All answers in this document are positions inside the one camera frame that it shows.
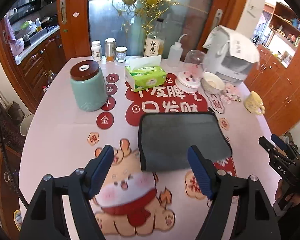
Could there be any wooden kitchen counter cabinet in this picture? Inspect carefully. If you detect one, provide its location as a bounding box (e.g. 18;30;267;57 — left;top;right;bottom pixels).
0;20;66;113

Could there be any small clear glass jar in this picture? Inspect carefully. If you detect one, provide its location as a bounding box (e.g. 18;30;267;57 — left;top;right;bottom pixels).
115;46;127;63

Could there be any glass dome ornament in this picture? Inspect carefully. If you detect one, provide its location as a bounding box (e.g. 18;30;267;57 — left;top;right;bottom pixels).
175;50;205;93

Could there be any white appliance with cloth cover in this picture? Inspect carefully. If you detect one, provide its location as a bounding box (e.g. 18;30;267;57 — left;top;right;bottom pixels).
203;25;260;86

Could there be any teal ceramic jar brown lid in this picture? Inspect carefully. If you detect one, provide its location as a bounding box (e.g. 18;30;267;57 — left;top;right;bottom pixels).
70;60;108;112

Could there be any pink cartoon tablecloth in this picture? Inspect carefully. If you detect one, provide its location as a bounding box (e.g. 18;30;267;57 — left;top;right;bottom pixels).
19;58;279;239

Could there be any wooden cabinet right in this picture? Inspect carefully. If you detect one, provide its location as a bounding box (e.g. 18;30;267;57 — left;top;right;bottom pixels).
244;2;300;135

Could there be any green tissue box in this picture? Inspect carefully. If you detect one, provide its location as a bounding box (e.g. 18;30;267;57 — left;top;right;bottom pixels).
125;55;167;92

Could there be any yellow ceramic mug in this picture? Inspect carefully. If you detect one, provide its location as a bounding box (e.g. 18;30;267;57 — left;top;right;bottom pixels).
243;91;265;115

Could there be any metal lidded amber jar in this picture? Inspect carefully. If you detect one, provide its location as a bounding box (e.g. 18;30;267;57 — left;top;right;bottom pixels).
105;37;116;62

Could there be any white squeeze wash bottle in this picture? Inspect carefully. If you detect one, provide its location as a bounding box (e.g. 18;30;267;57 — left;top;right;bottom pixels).
167;34;187;67

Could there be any white pill bottle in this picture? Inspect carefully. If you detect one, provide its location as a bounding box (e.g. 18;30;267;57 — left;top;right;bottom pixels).
91;40;102;61

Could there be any white ceramic bowl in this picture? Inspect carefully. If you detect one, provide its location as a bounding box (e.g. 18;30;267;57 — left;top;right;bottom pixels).
201;72;225;94

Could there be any pink plush toy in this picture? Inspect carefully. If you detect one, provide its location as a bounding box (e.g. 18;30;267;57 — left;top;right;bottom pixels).
221;83;241;104

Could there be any gold wall ornament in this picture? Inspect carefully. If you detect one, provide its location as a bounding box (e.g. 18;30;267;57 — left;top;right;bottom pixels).
111;0;180;34

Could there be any clear liquor bottle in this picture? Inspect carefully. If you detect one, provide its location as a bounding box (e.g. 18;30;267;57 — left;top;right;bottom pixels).
143;18;165;57

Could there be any grey towel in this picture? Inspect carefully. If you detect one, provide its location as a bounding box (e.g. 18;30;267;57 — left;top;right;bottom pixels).
138;111;232;172

